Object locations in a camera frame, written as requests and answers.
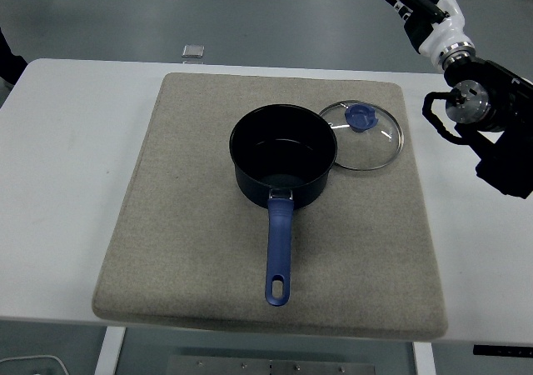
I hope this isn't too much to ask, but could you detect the grey metal plate with screws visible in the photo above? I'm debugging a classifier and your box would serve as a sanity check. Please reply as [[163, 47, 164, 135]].
[[167, 353, 376, 375]]

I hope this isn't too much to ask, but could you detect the dark pot with blue handle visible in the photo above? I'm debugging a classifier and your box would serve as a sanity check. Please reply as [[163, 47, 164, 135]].
[[228, 103, 338, 308]]

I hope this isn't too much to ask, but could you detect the black table control panel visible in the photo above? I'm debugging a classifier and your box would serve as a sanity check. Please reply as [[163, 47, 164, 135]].
[[473, 344, 533, 357]]

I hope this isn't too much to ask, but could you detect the person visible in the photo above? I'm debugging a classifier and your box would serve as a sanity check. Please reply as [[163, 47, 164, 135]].
[[0, 28, 28, 89]]

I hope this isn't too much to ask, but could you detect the white table leg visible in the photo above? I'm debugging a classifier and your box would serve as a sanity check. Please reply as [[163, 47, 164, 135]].
[[411, 341, 436, 375], [94, 327, 127, 375]]

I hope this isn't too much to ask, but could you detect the beige fabric mat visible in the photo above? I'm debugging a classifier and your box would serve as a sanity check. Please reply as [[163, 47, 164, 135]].
[[91, 72, 450, 343]]

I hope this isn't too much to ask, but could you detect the small silver floor plate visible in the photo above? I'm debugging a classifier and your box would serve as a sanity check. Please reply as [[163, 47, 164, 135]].
[[182, 43, 206, 61]]

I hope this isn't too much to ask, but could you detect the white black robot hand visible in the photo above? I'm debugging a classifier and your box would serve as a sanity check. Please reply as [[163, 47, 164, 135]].
[[379, 0, 475, 59]]

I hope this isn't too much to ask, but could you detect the glass pot lid blue knob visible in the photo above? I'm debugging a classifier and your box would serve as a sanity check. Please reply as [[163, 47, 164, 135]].
[[318, 99, 406, 172]]

